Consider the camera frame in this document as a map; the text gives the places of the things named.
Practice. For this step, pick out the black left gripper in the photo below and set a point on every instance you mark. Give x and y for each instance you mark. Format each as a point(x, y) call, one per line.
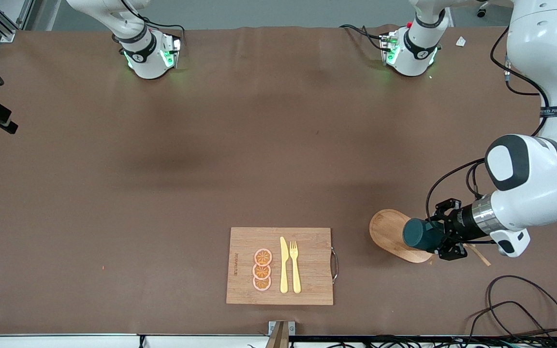
point(458, 223)

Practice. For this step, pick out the dark teal cup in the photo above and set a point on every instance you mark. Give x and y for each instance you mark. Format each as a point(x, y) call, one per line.
point(421, 234)

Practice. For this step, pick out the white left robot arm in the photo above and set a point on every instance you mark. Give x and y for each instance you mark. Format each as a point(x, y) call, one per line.
point(539, 193)

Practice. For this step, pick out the wooden mug tree stand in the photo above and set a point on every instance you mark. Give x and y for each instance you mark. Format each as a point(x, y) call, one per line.
point(387, 232)

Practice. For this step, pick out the bamboo cutting board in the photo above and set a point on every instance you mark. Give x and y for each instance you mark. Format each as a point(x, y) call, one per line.
point(312, 263)

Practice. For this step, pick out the yellow plastic fork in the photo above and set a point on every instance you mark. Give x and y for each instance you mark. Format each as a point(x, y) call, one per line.
point(296, 276)

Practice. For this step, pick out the yellow plastic knife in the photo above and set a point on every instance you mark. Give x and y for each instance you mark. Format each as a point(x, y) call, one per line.
point(284, 270)

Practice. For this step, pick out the white paper scrap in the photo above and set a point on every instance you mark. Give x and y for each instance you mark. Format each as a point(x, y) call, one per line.
point(461, 42)

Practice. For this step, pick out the orange slice toy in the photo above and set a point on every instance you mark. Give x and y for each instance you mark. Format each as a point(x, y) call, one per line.
point(263, 257)
point(261, 272)
point(261, 284)

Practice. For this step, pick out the black chair caster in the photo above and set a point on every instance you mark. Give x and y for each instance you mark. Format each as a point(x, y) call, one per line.
point(480, 12)

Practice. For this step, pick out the aluminium frame profile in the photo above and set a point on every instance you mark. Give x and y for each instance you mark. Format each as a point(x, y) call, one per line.
point(5, 35)

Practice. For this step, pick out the grey metal table bracket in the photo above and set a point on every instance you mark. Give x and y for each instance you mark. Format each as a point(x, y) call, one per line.
point(272, 328)

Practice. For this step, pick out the white table edge rail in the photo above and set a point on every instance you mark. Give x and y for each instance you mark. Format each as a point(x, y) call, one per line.
point(65, 342)

